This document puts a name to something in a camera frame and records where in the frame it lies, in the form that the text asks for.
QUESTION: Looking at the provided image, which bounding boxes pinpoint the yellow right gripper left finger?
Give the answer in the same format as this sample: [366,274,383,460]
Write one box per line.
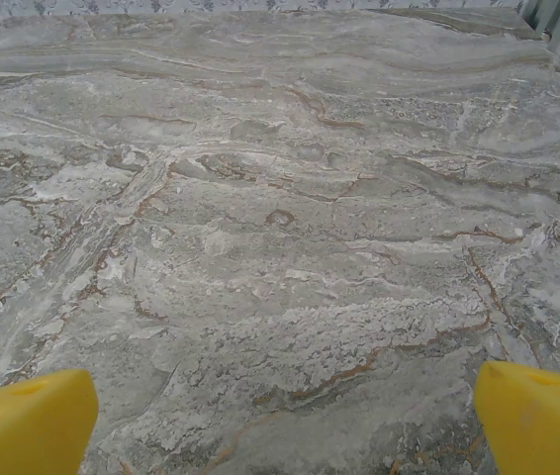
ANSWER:
[0,368,99,475]

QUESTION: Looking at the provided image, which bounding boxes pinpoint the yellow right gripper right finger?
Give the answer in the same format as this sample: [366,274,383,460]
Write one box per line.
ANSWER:
[474,360,560,475]

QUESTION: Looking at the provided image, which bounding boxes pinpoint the aluminium frame post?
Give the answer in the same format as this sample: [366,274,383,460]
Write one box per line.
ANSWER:
[520,0,560,60]

